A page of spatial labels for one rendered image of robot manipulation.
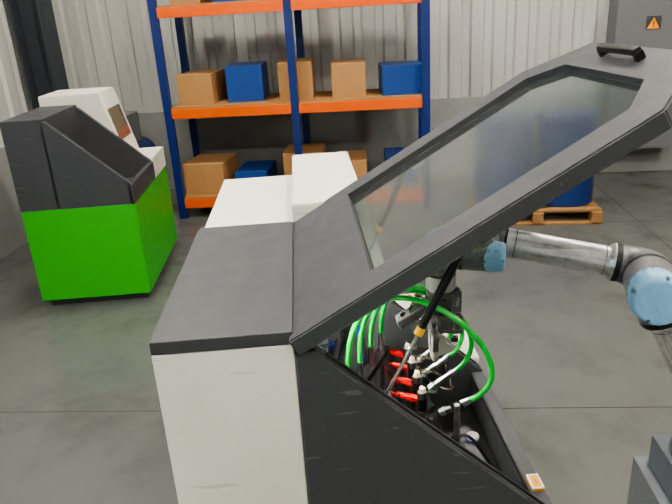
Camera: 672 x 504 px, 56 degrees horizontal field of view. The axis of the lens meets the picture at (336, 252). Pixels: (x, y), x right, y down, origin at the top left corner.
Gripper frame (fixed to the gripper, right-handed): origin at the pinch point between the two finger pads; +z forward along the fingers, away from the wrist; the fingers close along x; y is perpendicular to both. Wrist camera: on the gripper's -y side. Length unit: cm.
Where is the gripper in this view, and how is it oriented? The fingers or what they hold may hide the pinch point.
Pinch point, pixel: (432, 358)
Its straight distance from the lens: 172.2
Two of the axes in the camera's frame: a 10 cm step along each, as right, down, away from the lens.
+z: 0.5, 9.3, 3.6
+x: -0.6, -3.6, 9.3
